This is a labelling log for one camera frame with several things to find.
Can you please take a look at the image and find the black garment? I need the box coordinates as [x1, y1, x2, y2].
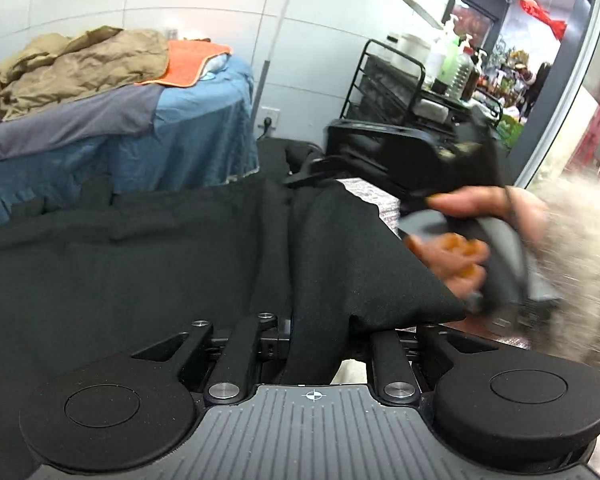
[0, 136, 467, 480]

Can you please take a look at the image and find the fluffy grey sleeve forearm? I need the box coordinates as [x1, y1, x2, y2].
[532, 177, 600, 370]

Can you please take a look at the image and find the person right hand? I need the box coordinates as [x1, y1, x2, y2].
[404, 186, 548, 299]

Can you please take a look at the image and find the dark oil bottle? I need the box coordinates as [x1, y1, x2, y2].
[460, 49, 488, 102]

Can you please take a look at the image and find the black metal shelf rack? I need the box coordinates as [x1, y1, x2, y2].
[340, 39, 503, 136]

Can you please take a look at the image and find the white pump bottle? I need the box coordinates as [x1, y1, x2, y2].
[424, 14, 458, 88]

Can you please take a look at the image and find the red hanging decoration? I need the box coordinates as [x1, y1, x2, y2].
[518, 0, 568, 41]

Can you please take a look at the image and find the grey floor lamp pole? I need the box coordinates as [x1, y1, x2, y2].
[252, 0, 449, 144]

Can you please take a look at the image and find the blue skirted bed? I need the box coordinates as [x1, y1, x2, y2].
[0, 56, 259, 226]

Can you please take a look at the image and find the orange cloth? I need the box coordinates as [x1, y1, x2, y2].
[138, 39, 233, 88]

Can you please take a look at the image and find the grey blanket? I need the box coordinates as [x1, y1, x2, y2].
[0, 84, 163, 161]

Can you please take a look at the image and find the tan jacket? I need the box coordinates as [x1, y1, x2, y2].
[0, 26, 169, 122]

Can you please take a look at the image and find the white wall socket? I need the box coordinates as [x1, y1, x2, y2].
[256, 106, 280, 136]

